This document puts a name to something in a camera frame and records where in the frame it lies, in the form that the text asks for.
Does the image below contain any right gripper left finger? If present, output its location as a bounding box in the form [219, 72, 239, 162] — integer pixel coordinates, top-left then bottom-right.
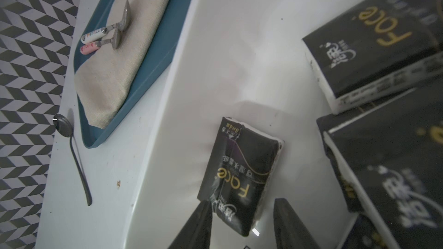
[168, 201, 213, 249]

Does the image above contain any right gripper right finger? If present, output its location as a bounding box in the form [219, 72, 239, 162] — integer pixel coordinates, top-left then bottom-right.
[273, 198, 320, 249]

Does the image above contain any black tissue pack four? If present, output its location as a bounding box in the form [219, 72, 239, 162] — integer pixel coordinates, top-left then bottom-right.
[197, 117, 284, 237]

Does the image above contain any white storage box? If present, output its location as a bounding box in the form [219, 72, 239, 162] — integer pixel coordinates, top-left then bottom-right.
[124, 0, 362, 249]

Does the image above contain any black tissue pack seven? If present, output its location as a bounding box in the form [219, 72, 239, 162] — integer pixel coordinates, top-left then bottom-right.
[337, 214, 387, 249]

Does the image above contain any black tissue pack six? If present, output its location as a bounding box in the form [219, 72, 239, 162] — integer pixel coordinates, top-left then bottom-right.
[323, 79, 443, 249]

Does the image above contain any beige folded cloth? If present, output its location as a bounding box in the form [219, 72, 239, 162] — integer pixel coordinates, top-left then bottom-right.
[75, 0, 169, 129]

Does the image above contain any black tissue pack five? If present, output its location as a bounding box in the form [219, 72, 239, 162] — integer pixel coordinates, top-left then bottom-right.
[303, 0, 443, 114]

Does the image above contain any pink handled spoon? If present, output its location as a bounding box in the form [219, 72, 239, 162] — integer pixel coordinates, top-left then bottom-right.
[80, 30, 121, 55]

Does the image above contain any white handled spoon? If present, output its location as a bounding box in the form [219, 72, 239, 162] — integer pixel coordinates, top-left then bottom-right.
[80, 0, 131, 44]

